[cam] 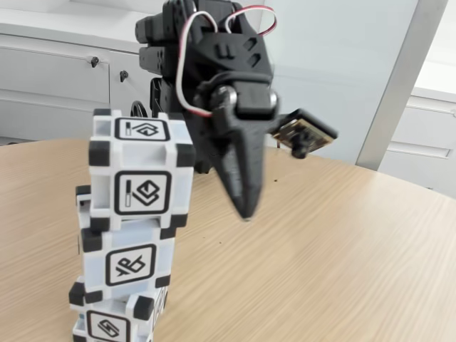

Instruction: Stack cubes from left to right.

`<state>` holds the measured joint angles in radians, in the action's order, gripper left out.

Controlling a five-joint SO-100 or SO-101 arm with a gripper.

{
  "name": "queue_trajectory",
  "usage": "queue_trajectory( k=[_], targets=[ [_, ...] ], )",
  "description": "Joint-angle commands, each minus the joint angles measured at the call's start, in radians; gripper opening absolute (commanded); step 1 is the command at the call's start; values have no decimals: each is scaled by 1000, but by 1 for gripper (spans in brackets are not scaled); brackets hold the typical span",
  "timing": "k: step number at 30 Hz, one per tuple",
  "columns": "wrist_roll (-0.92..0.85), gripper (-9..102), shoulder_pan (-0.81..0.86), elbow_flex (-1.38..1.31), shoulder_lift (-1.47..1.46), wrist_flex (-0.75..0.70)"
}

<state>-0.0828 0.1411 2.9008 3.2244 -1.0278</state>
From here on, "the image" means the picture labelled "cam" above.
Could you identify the white cube with stacked-diamonds symbol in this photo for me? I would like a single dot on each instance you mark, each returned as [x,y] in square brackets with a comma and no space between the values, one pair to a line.
[103,192]

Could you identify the white cube with crossed-lines symbol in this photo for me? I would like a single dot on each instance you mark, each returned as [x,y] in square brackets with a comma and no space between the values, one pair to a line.
[92,263]

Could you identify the frosted glass partition panel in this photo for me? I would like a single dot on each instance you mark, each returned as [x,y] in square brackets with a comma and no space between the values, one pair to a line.
[338,71]

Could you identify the black disc with white lines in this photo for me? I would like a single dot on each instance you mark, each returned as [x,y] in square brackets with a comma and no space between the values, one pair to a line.
[137,108]

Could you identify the black cabinet lock key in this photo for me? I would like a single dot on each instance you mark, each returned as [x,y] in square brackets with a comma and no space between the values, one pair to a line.
[123,75]
[94,62]

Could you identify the white drawer cabinet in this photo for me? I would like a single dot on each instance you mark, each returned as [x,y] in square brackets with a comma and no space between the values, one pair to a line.
[420,142]

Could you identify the white low cabinet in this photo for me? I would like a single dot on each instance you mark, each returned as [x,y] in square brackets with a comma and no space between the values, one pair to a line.
[53,78]

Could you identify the white cube with lightning symbol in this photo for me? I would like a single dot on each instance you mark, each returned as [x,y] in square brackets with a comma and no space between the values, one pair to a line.
[107,326]

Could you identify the gripper camera on black mount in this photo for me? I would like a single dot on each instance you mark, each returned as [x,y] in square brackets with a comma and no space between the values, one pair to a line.
[313,132]

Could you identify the grey metal partition post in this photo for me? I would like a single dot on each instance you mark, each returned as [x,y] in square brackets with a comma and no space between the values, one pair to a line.
[402,78]

